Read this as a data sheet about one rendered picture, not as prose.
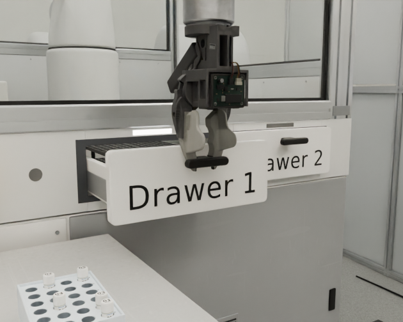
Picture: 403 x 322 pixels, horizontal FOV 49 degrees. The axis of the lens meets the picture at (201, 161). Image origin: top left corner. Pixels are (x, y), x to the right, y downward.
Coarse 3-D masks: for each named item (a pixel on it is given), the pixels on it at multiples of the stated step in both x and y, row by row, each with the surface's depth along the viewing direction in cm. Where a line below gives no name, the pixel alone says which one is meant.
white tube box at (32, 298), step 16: (32, 288) 50; (64, 288) 50; (80, 288) 50; (96, 288) 50; (32, 304) 46; (48, 304) 46; (80, 304) 47; (32, 320) 43; (48, 320) 44; (64, 320) 43; (80, 320) 43; (96, 320) 43; (112, 320) 43
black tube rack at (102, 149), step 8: (104, 144) 95; (112, 144) 95; (120, 144) 95; (128, 144) 95; (136, 144) 95; (144, 144) 95; (152, 144) 95; (160, 144) 95; (168, 144) 95; (176, 144) 95; (96, 152) 86; (104, 152) 84; (104, 160) 92
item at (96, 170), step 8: (88, 152) 98; (88, 160) 78; (96, 160) 77; (88, 168) 78; (96, 168) 75; (104, 168) 71; (88, 176) 78; (96, 176) 74; (104, 176) 71; (88, 184) 78; (96, 184) 75; (104, 184) 71; (96, 192) 75; (104, 192) 71; (104, 200) 72
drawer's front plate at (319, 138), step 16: (288, 128) 101; (304, 128) 102; (320, 128) 105; (272, 144) 98; (304, 144) 103; (320, 144) 105; (288, 160) 101; (304, 160) 103; (320, 160) 106; (272, 176) 99; (288, 176) 101
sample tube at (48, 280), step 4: (48, 272) 51; (44, 276) 50; (48, 276) 50; (52, 276) 50; (44, 280) 50; (48, 280) 50; (52, 280) 50; (44, 284) 50; (48, 284) 51; (52, 284) 50; (48, 288) 50
